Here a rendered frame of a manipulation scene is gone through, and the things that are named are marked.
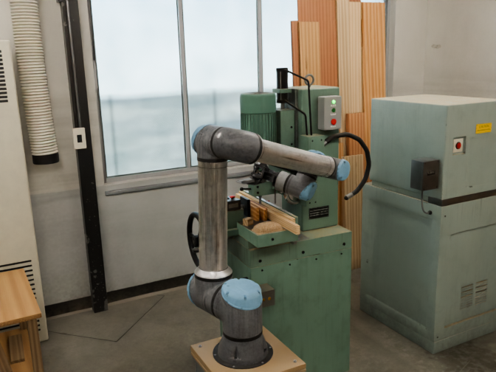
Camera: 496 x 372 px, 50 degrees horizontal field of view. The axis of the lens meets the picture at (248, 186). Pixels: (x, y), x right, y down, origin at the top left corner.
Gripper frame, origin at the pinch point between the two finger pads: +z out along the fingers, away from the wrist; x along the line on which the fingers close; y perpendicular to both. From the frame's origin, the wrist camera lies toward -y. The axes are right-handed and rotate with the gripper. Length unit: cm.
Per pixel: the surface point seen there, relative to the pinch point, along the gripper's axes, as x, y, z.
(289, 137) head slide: -20.7, -20.2, -10.3
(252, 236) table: 28.6, -0.2, -16.6
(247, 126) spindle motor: -18.5, -5.2, 6.3
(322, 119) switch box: -34.0, -21.4, -22.8
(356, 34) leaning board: -122, -182, 24
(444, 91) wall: -112, -247, -47
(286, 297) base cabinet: 54, -26, -35
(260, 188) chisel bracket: 7.9, -19.4, -5.1
